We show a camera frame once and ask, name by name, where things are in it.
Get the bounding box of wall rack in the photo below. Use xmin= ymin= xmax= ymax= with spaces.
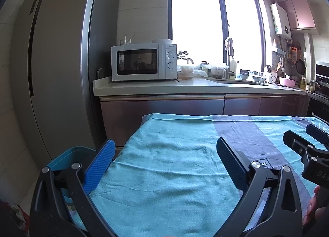
xmin=272 ymin=39 xmax=286 ymax=55

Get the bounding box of white soap bottle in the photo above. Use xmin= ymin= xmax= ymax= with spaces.
xmin=229 ymin=57 xmax=237 ymax=79

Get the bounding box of small white ornament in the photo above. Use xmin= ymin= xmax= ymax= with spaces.
xmin=121 ymin=34 xmax=136 ymax=45

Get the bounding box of kitchen window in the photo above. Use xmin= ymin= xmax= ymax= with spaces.
xmin=168 ymin=0 xmax=266 ymax=73

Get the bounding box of kitchen counter cabinet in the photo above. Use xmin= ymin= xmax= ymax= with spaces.
xmin=93 ymin=76 xmax=313 ymax=147

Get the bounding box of person's right hand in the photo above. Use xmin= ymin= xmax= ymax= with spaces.
xmin=303 ymin=185 xmax=328 ymax=227

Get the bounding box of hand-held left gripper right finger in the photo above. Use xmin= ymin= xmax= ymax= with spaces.
xmin=213 ymin=137 xmax=304 ymax=237

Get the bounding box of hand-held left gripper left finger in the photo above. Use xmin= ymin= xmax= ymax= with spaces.
xmin=29 ymin=138 xmax=116 ymax=237

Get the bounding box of metal faucet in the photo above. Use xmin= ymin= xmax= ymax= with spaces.
xmin=224 ymin=37 xmax=235 ymax=79

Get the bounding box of teal printed tablecloth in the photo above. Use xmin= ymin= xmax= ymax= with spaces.
xmin=68 ymin=113 xmax=329 ymax=237

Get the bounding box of grey refrigerator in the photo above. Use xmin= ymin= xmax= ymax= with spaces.
xmin=10 ymin=0 xmax=121 ymax=160

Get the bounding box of white dotted utensil holder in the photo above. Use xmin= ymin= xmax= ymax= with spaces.
xmin=265 ymin=64 xmax=278 ymax=83

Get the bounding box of pink bowl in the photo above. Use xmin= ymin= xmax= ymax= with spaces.
xmin=279 ymin=77 xmax=296 ymax=88

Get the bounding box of hanging frying pan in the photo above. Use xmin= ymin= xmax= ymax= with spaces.
xmin=295 ymin=59 xmax=306 ymax=75

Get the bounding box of plastic container with food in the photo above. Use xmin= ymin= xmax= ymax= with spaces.
xmin=211 ymin=65 xmax=225 ymax=78

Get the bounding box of pink wall cabinet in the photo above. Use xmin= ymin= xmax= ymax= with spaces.
xmin=279 ymin=0 xmax=316 ymax=31

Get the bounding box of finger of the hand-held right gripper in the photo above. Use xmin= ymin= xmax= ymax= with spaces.
xmin=305 ymin=123 xmax=329 ymax=147
xmin=283 ymin=130 xmax=313 ymax=154

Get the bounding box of white water heater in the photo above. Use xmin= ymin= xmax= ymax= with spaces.
xmin=270 ymin=3 xmax=292 ymax=39

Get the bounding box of blue plastic bin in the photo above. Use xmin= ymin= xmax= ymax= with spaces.
xmin=47 ymin=146 xmax=103 ymax=207

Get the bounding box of white microwave oven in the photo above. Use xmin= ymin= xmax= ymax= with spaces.
xmin=111 ymin=43 xmax=178 ymax=82

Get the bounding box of hanging strainer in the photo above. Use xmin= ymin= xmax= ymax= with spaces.
xmin=287 ymin=49 xmax=296 ymax=67

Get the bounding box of kitchen sink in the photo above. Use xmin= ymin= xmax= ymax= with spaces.
xmin=204 ymin=77 xmax=269 ymax=86

